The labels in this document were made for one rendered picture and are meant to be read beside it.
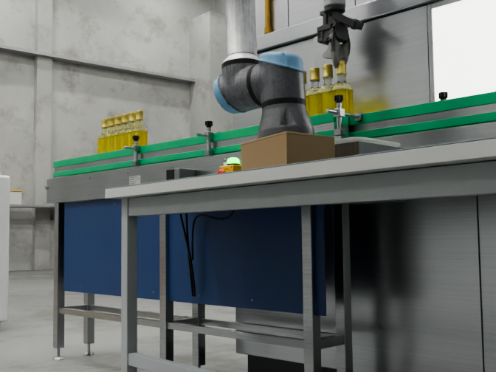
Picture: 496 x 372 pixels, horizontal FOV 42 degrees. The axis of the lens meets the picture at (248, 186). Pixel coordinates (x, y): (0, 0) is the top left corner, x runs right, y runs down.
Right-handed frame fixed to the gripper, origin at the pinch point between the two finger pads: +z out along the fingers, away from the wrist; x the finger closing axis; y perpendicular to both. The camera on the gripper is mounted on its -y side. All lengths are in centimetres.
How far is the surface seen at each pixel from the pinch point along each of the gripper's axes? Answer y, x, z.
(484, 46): -44.4, -12.5, 1.1
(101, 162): 125, 14, 23
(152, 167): 84, 16, 29
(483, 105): -51, 4, 22
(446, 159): -71, 63, 43
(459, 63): -36.1, -12.5, 4.7
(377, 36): -6.8, -12.0, -10.6
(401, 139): -25.9, 5.9, 28.9
